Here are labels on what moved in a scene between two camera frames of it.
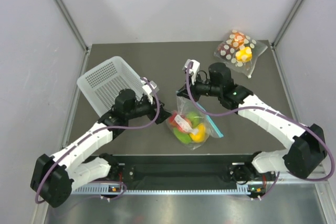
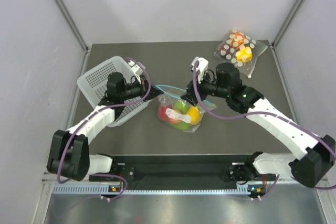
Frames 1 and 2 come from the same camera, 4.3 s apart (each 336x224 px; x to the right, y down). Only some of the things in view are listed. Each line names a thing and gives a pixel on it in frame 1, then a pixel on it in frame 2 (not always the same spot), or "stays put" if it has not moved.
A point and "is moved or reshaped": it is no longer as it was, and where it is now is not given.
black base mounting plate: [178, 169] stays put
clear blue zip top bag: [190, 125] is moved or reshaped
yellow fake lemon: [200, 136] -> [195, 113]
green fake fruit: [183, 137] -> [181, 125]
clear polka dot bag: [240, 51] stays put
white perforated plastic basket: [101, 84] stays put
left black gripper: [163, 113] -> [154, 91]
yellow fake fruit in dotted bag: [244, 55] stays put
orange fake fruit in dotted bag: [238, 40] stays put
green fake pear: [193, 118] -> [181, 106]
